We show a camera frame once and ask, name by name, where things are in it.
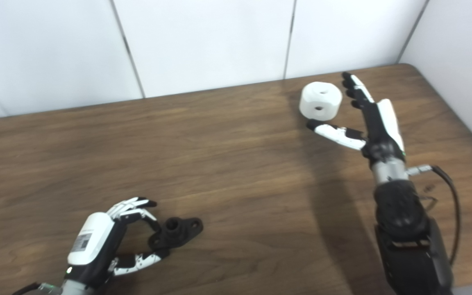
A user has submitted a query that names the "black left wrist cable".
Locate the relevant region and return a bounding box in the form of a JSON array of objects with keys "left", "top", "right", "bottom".
[{"left": 13, "top": 282, "right": 41, "bottom": 295}]

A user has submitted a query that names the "black flanged holder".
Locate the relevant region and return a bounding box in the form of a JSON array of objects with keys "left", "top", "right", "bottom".
[{"left": 148, "top": 217, "right": 204, "bottom": 251}]

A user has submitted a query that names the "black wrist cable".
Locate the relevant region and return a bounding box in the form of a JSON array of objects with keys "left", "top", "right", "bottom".
[
  {"left": 13, "top": 282, "right": 41, "bottom": 295},
  {"left": 407, "top": 165, "right": 462, "bottom": 267}
]

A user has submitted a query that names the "round white piece with holes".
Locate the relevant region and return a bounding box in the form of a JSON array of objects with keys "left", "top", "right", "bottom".
[{"left": 299, "top": 82, "right": 343, "bottom": 121}]

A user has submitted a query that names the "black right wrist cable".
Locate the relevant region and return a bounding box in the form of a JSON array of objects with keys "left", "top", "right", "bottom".
[{"left": 407, "top": 165, "right": 462, "bottom": 267}]

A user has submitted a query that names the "black and white left hand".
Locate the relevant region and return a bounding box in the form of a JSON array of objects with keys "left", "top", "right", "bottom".
[{"left": 67, "top": 197, "right": 170, "bottom": 287}]

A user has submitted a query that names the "black and white right hand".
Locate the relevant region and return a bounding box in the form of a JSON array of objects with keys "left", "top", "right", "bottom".
[{"left": 306, "top": 72, "right": 407, "bottom": 165}]

